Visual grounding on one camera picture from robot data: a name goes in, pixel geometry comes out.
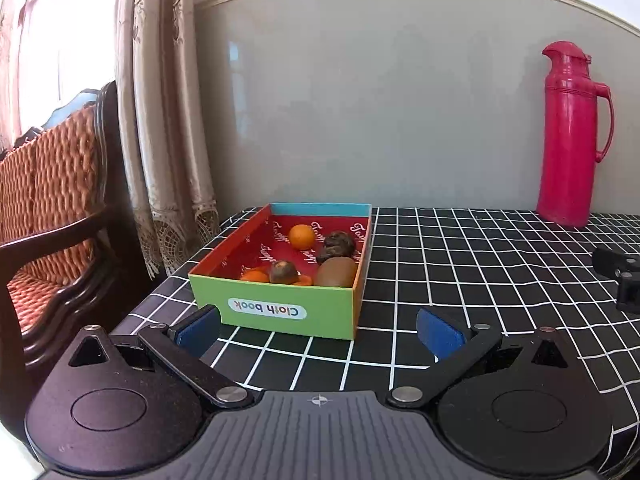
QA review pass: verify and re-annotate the large orange mandarin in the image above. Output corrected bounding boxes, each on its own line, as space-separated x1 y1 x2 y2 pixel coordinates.
240 269 270 283

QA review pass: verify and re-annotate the dark wrinkled passion fruit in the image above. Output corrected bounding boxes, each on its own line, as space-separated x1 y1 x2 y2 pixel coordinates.
269 260 299 285

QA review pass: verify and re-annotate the brown kiwi fruit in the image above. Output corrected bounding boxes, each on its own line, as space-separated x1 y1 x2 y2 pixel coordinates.
314 257 358 288

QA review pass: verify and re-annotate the small orange mandarin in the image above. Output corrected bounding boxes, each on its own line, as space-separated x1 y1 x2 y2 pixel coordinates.
288 224 316 252

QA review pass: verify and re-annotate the black white grid tablecloth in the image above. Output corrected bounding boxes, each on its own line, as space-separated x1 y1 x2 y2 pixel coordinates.
106 205 640 480

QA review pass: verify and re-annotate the colourful cardboard box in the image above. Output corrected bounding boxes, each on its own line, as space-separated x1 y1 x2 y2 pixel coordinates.
189 203 373 340

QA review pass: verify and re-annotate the pink thermos flask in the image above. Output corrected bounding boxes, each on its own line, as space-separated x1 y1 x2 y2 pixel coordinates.
537 41 615 229

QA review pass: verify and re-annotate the orange woven sofa cushion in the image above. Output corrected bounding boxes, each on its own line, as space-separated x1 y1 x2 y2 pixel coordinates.
1 104 100 332

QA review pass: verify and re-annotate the beige lace curtain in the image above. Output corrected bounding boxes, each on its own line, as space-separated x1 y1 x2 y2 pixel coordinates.
115 0 219 278

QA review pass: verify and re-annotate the dark wooden sofa frame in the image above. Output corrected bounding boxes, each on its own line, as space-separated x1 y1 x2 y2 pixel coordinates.
1 82 153 441

